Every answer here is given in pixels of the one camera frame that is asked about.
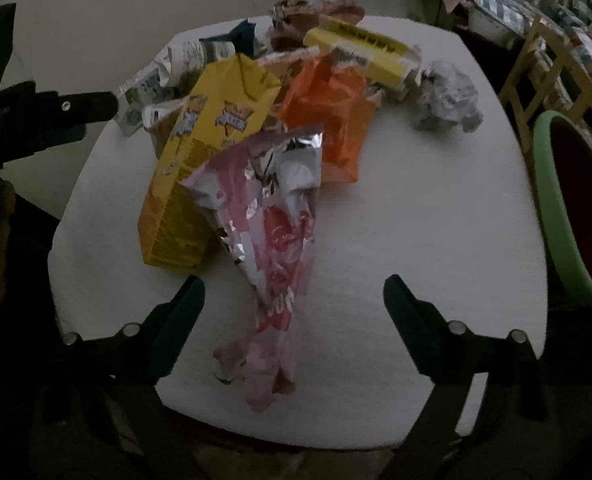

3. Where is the white crumpled label wrapper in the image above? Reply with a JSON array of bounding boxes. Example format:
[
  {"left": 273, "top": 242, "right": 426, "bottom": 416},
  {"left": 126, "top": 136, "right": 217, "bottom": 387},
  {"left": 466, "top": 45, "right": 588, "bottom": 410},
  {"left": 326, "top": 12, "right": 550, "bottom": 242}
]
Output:
[{"left": 113, "top": 40, "right": 237, "bottom": 136}]

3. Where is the pink foil snack wrapper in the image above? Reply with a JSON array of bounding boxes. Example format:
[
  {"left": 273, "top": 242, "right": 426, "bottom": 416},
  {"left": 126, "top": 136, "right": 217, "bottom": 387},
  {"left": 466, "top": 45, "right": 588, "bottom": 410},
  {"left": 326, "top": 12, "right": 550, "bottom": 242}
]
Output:
[{"left": 178, "top": 122, "right": 327, "bottom": 413}]

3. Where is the green rimmed red basin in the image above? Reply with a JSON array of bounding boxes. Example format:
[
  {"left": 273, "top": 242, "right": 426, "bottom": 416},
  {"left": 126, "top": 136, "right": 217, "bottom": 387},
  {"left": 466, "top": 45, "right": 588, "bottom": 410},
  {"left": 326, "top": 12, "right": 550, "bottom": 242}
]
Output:
[{"left": 532, "top": 110, "right": 592, "bottom": 306}]

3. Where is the yellow drink carton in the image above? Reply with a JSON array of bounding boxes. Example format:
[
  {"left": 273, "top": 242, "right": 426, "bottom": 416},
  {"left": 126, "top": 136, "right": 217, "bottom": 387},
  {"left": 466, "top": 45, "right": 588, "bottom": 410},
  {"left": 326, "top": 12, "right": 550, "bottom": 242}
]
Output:
[{"left": 138, "top": 54, "right": 283, "bottom": 273}]

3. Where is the paper ball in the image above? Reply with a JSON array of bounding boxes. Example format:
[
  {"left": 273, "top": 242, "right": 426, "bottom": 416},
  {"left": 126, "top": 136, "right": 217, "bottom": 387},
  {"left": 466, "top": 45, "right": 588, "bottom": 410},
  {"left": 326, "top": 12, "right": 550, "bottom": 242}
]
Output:
[{"left": 412, "top": 60, "right": 483, "bottom": 133}]

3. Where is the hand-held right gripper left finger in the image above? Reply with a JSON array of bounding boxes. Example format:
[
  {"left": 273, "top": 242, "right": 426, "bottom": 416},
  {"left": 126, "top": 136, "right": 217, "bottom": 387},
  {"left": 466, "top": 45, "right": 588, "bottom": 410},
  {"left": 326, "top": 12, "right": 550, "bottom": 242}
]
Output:
[{"left": 31, "top": 275, "right": 207, "bottom": 480}]

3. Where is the bed with plaid bedding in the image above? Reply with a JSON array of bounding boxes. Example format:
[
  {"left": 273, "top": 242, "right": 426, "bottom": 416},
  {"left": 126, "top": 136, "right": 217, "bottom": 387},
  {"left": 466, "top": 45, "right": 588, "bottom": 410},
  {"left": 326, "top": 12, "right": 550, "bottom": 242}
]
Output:
[{"left": 418, "top": 0, "right": 592, "bottom": 126}]

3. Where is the wooden chair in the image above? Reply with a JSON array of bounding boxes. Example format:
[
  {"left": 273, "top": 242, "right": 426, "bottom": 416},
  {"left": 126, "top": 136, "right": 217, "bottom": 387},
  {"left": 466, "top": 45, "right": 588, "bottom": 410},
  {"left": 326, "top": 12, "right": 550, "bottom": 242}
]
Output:
[{"left": 498, "top": 15, "right": 592, "bottom": 161}]

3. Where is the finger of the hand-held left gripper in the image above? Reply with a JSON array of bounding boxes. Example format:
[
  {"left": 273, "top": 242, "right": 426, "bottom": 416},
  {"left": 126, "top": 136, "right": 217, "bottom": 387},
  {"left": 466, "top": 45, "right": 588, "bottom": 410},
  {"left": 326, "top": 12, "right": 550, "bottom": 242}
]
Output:
[
  {"left": 1, "top": 124, "right": 87, "bottom": 162},
  {"left": 26, "top": 91, "right": 120, "bottom": 128}
]

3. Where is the dark blue packet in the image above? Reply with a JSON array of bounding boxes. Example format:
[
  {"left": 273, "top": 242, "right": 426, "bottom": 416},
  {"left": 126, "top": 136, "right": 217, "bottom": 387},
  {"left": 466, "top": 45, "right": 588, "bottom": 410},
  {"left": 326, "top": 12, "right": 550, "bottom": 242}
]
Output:
[{"left": 198, "top": 19, "right": 269, "bottom": 58}]

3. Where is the orange plastic bag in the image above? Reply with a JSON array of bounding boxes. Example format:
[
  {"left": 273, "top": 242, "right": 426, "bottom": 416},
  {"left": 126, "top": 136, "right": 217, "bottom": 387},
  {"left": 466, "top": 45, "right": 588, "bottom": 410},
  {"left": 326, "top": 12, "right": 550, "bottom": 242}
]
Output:
[{"left": 275, "top": 52, "right": 383, "bottom": 183}]

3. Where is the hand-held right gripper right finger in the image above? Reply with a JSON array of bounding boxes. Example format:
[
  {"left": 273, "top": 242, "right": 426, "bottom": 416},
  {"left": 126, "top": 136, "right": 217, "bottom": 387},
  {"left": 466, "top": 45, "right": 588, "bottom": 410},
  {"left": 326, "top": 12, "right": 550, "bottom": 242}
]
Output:
[{"left": 383, "top": 274, "right": 552, "bottom": 480}]

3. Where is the printed pink snack bag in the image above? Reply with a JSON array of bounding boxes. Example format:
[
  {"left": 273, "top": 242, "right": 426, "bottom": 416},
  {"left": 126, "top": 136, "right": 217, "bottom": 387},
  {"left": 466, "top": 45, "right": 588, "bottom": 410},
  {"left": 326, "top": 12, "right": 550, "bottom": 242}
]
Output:
[{"left": 267, "top": 0, "right": 366, "bottom": 53}]

